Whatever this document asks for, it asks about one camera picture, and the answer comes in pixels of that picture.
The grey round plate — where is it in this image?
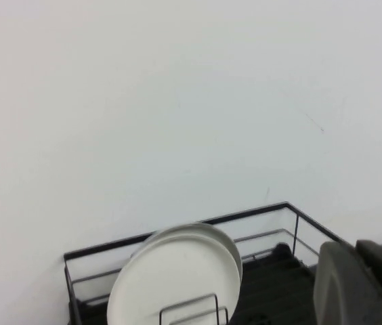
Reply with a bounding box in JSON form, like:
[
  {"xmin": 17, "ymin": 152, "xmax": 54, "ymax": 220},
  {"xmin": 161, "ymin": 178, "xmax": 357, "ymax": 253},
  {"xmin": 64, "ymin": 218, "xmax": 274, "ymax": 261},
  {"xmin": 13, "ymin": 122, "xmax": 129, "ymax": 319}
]
[{"xmin": 150, "ymin": 221, "xmax": 245, "ymax": 305}]

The black wire dish rack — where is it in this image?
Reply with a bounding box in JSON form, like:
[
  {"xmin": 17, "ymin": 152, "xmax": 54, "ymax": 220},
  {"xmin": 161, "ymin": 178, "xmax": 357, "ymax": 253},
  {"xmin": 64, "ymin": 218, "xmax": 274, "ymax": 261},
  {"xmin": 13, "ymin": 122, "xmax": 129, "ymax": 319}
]
[{"xmin": 64, "ymin": 201, "xmax": 347, "ymax": 325}]

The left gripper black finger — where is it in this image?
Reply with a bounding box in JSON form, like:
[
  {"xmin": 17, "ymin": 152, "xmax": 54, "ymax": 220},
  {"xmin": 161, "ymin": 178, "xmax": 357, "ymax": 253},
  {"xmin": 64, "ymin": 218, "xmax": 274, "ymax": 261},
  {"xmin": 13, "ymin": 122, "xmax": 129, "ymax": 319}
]
[{"xmin": 314, "ymin": 239, "xmax": 382, "ymax": 325}]

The white round plate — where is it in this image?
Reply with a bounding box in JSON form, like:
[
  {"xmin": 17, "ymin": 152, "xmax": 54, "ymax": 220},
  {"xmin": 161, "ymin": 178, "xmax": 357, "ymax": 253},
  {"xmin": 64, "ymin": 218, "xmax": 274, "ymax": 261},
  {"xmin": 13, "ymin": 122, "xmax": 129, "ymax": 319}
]
[{"xmin": 106, "ymin": 233, "xmax": 241, "ymax": 325}]

